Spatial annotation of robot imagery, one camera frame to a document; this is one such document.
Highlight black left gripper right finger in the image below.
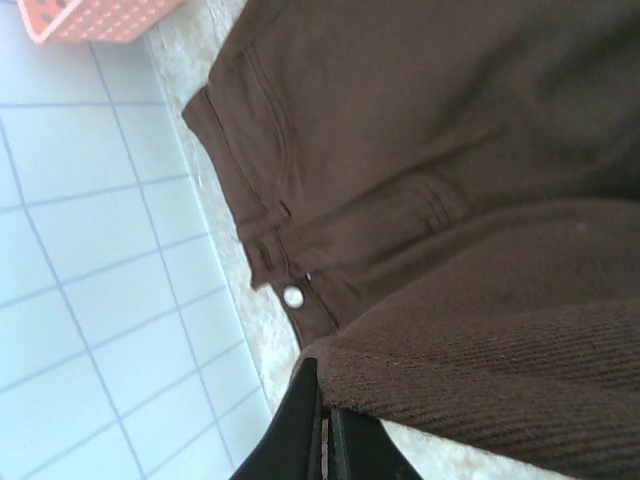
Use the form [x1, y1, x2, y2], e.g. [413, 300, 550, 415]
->
[329, 407, 419, 480]

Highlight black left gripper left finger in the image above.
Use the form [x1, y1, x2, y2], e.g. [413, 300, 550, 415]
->
[231, 357, 322, 480]

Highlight brown long pants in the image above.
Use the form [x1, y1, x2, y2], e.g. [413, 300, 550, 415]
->
[181, 0, 640, 468]

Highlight pink perforated plastic basket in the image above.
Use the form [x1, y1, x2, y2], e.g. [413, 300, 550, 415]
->
[16, 0, 187, 46]

